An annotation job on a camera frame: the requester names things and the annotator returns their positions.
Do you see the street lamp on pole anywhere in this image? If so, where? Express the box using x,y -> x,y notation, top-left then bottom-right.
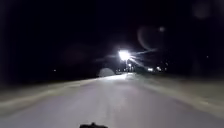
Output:
117,49 -> 132,74

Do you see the grey asphalt road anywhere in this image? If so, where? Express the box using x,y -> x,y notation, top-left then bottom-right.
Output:
0,72 -> 224,128

